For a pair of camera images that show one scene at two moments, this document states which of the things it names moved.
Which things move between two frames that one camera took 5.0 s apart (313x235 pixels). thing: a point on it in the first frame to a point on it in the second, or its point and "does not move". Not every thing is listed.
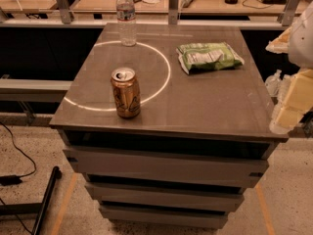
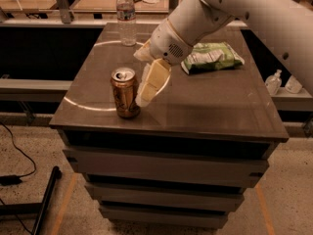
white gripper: (301, 39) to (168, 42)
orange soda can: (126, 91) does not move
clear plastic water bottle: (126, 18) does not move
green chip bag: (212, 56) does not move
